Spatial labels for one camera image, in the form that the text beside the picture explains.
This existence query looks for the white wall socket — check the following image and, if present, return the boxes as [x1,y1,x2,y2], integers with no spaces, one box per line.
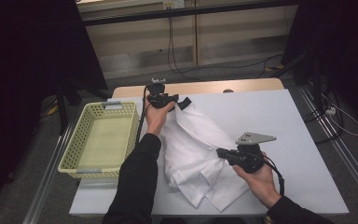
[162,0,186,9]

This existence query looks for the black hanging cable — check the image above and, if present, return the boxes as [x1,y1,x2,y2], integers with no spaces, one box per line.
[166,17,200,82]

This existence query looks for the black floor cable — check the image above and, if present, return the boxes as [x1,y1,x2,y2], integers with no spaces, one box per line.
[180,53,284,79]

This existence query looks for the white shorts with black waistband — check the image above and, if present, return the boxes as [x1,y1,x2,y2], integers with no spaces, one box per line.
[159,96,251,213]

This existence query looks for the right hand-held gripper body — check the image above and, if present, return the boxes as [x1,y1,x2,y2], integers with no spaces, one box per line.
[234,132,278,175]

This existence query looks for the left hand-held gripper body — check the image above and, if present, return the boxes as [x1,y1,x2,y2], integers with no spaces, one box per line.
[145,77,173,110]

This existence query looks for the pale yellow perforated basket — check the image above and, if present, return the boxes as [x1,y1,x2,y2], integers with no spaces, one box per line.
[58,101,140,180]

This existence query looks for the hand-held gripper cable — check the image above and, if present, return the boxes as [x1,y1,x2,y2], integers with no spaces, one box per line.
[135,87,150,146]
[262,155,285,197]

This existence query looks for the white cable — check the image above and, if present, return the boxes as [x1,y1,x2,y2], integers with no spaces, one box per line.
[321,92,358,137]

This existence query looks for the left hand-held gripper cable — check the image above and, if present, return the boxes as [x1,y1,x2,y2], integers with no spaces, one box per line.
[135,87,150,146]

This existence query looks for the black curtain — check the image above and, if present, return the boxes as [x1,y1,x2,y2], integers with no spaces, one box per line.
[0,0,108,218]
[281,0,358,132]

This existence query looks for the aluminium floor rail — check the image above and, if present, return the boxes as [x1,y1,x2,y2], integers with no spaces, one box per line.
[297,85,358,213]
[21,124,76,224]

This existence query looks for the black stand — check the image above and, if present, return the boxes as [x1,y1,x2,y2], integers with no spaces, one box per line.
[271,46,324,94]
[55,77,113,134]

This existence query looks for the right hand-held gripper cable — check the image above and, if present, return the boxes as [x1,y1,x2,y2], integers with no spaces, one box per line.
[262,155,285,197]

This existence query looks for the person's right hand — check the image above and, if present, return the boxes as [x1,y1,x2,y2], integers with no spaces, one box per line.
[232,151,282,210]

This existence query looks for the white table mat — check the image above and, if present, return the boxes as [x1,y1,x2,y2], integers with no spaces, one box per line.
[69,89,350,217]

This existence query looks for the person's left hand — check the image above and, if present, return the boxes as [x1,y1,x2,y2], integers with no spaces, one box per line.
[144,102,176,138]

